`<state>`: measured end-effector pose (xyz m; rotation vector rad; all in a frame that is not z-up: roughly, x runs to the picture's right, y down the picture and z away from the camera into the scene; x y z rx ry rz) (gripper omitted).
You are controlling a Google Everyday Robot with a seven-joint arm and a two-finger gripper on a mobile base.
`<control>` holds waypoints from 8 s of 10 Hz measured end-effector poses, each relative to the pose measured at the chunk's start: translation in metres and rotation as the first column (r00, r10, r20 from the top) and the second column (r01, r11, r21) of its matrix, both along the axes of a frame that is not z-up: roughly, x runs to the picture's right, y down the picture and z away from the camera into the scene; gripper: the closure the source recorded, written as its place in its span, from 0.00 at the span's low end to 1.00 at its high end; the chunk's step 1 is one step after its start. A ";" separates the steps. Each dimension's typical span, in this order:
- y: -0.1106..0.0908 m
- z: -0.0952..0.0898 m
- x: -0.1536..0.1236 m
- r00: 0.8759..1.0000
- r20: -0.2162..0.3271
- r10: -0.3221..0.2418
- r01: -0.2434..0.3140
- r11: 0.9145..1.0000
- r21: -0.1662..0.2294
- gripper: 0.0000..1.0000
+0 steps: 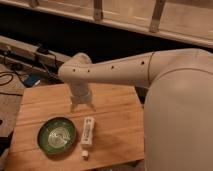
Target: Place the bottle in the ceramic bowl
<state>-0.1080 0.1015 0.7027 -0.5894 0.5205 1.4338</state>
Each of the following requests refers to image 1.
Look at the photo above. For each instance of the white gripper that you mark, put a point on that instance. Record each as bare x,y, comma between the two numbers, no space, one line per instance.
80,94

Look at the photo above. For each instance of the white plastic bottle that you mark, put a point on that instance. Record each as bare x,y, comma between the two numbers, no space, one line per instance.
87,136

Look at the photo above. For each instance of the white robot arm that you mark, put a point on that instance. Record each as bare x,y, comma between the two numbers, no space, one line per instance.
178,108

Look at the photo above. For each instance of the green ceramic bowl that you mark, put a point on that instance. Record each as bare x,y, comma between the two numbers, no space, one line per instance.
56,135

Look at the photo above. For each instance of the wooden table board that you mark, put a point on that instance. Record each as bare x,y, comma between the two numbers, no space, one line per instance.
118,134

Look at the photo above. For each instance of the blue box on floor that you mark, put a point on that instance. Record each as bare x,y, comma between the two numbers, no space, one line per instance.
32,80

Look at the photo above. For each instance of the wooden shelf rail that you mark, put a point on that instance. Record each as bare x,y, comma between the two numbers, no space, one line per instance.
189,21

